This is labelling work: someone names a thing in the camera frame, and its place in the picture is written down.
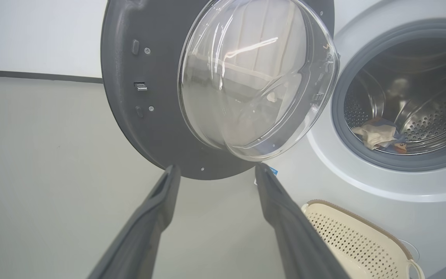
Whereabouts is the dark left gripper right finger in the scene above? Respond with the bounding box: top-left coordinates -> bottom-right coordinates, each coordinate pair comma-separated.
254,162 -> 350,279

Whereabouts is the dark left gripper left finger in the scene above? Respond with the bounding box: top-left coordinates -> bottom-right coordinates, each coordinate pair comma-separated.
87,164 -> 182,279

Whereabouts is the cream garment with cartoon face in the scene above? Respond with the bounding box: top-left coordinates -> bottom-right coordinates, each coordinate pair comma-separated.
351,123 -> 398,151

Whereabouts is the dark round washing machine door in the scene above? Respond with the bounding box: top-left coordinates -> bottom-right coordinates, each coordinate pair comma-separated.
100,0 -> 341,181

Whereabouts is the blue patterned garment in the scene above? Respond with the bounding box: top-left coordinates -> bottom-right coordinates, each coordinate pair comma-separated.
369,117 -> 410,155

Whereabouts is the cream perforated laundry basket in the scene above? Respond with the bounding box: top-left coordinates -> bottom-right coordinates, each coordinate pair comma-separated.
301,199 -> 426,279

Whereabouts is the white washing machine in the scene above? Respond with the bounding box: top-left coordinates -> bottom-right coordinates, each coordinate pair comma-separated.
254,0 -> 446,279

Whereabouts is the grey rubber door gasket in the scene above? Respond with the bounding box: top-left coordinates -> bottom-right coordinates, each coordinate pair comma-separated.
331,19 -> 446,172

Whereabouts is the blue white energy label sticker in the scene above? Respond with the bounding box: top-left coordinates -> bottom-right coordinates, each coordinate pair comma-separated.
254,166 -> 279,186

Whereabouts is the black baseboard strip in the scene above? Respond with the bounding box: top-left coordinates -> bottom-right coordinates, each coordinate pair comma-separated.
0,69 -> 104,84

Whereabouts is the steel perforated washer drum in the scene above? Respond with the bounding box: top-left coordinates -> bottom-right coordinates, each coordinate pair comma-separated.
343,36 -> 446,155

